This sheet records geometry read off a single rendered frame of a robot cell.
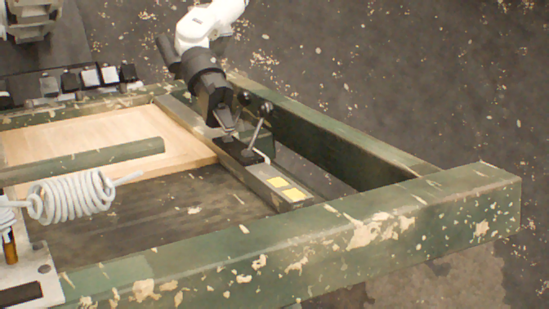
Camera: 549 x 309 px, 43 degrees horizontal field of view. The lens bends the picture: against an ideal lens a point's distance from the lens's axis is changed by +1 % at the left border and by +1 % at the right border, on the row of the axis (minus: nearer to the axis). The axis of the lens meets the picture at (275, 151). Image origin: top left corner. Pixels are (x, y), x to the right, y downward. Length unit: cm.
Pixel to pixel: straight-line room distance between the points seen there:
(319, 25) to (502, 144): 110
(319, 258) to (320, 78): 239
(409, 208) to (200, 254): 32
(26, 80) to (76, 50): 24
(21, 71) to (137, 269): 203
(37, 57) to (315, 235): 210
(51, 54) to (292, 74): 110
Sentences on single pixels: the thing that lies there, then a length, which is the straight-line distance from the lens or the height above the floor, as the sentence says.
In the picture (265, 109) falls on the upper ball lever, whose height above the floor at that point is 155.
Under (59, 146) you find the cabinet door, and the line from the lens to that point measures 183.
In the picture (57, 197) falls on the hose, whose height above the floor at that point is 187.
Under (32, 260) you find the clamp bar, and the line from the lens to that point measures 102.
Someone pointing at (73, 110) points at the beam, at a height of 90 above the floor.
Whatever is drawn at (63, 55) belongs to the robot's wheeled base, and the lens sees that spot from 294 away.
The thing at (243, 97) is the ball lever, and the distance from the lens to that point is 155.
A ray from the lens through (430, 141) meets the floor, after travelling 347.
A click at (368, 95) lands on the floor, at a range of 340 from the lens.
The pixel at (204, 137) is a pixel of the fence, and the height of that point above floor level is 129.
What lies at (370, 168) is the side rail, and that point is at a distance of 144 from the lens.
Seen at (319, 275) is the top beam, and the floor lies 189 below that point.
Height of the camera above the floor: 282
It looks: 65 degrees down
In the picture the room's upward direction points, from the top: 44 degrees clockwise
